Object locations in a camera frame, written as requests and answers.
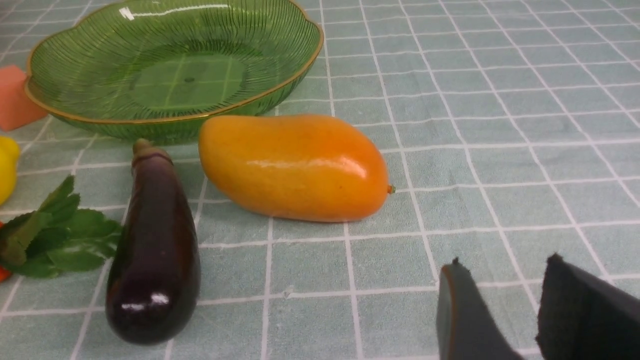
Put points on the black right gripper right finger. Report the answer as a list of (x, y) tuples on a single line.
[(582, 317)]

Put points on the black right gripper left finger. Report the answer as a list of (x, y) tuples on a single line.
[(465, 326)]

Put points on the orange yellow plastic mango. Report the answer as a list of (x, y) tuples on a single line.
[(305, 167)]

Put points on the dark purple plastic eggplant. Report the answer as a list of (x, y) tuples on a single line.
[(155, 277)]

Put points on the orange plastic carrot with leaves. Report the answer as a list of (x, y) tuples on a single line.
[(58, 237)]

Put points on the yellow plastic lemon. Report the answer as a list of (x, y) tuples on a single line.
[(9, 156)]

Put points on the green checkered tablecloth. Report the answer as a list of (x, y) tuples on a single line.
[(511, 132)]

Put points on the green glass leaf plate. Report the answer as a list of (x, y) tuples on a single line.
[(157, 69)]

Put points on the salmon pink foam cube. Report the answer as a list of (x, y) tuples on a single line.
[(16, 109)]

